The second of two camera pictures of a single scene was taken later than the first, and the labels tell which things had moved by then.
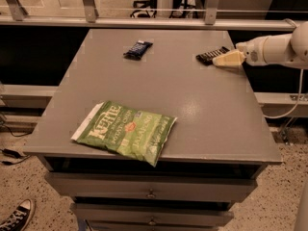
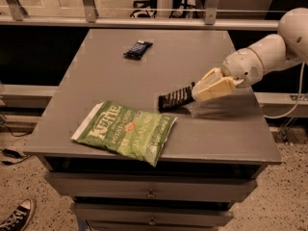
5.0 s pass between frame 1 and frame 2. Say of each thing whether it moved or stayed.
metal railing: stayed
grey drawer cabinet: stayed
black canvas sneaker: stayed
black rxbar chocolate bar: moved
